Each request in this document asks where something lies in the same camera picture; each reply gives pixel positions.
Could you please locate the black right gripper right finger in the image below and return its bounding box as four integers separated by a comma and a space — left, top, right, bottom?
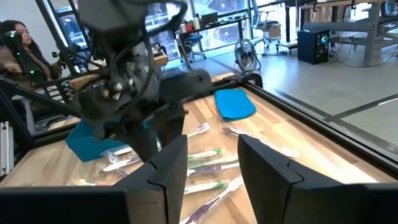
237, 134, 398, 224

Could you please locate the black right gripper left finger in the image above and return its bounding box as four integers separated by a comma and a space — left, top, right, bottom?
0, 134, 189, 224

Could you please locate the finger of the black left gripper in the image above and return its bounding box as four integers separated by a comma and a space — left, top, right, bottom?
114, 123, 160, 163
154, 104, 188, 149

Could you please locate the purple white toothbrush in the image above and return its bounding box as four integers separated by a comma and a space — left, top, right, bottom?
179, 175, 246, 224
107, 143, 135, 157
187, 161, 241, 178

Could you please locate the green white toothbrush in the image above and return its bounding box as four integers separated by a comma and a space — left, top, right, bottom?
183, 179, 230, 196
187, 148, 225, 162

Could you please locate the teal plastic bin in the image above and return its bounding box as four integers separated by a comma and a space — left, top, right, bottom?
64, 118, 147, 163

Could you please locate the blue oval lid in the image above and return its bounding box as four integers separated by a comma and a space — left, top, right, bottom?
213, 88, 258, 123

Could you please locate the blue office chair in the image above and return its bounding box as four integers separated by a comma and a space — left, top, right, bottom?
186, 33, 206, 63

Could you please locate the black floor fan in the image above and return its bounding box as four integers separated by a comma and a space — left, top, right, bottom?
233, 37, 262, 75

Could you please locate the small black box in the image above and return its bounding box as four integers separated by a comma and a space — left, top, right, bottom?
201, 12, 219, 27

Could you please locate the black metal desk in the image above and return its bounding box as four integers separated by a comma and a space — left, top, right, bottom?
178, 15, 253, 71

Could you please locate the person's hand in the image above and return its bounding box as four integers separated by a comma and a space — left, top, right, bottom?
4, 61, 22, 74

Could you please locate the person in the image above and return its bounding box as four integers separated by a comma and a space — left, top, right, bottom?
0, 20, 63, 91

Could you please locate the silver aluminium extrusion bar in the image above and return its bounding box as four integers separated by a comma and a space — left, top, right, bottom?
0, 121, 15, 177

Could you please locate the grey office chair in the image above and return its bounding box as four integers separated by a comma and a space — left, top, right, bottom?
252, 0, 281, 47

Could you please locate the brown cardboard box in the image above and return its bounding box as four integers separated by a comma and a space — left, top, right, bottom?
269, 24, 282, 38

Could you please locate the grey metal desk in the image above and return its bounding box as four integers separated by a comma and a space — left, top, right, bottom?
303, 0, 398, 67

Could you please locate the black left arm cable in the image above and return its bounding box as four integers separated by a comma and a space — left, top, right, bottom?
105, 0, 189, 103

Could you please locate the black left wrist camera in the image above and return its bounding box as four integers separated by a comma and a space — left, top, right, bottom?
159, 68, 215, 105

